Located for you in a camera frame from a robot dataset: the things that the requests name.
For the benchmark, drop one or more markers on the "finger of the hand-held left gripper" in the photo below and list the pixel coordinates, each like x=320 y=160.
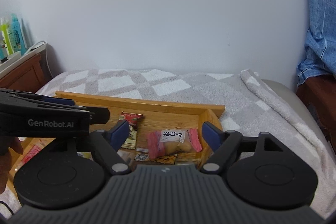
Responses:
x=99 y=115
x=60 y=101

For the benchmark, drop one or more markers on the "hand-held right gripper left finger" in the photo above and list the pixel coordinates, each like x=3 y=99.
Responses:
x=119 y=134

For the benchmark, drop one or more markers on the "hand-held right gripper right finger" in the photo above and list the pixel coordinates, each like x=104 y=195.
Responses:
x=211 y=136

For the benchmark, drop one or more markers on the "white gold dotted candy packet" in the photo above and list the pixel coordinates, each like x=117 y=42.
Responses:
x=131 y=138

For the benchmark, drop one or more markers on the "red long bar packet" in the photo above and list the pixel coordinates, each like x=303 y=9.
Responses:
x=131 y=117

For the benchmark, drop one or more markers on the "red snack packet tan border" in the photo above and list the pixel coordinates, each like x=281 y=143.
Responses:
x=31 y=154

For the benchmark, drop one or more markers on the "pink clear snack packet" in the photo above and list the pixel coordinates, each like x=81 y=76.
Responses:
x=173 y=142

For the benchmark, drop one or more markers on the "wooden tray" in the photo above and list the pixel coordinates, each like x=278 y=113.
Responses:
x=168 y=117

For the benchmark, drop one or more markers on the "brown nut packet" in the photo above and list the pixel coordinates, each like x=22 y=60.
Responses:
x=164 y=158

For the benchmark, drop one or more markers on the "person's left hand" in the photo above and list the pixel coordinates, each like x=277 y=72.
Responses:
x=6 y=161

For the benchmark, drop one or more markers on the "wooden cabinet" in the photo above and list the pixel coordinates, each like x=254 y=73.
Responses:
x=23 y=74

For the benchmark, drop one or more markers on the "grey white checked blanket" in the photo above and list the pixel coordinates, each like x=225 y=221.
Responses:
x=183 y=87

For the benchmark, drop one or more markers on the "white power strip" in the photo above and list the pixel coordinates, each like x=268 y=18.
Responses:
x=35 y=48

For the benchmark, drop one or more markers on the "teal bottle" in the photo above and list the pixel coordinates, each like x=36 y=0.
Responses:
x=18 y=32

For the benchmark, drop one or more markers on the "green bottle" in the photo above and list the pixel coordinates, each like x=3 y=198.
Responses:
x=6 y=40

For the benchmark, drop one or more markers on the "grey mattress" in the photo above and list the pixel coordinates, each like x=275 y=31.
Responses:
x=286 y=98

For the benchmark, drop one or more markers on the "blue plaid cloth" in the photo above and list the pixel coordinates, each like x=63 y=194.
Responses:
x=320 y=16

